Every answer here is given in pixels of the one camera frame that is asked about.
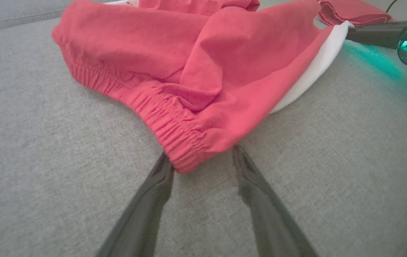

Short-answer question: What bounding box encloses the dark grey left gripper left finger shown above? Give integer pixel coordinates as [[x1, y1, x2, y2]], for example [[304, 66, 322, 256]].
[[96, 152, 175, 257]]

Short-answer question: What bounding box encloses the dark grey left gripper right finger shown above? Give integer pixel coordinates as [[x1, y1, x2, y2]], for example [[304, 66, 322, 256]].
[[233, 144, 319, 257]]

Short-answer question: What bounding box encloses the red basketball shorts white stripe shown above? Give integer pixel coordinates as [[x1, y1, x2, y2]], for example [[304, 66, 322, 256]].
[[51, 0, 354, 174]]

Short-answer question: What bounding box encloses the grey fabric sofa seat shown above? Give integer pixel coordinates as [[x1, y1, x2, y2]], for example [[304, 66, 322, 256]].
[[0, 0, 407, 257]]

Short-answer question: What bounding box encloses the grey fabric sofa cushion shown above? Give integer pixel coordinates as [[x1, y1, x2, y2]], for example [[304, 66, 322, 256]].
[[0, 0, 118, 34]]

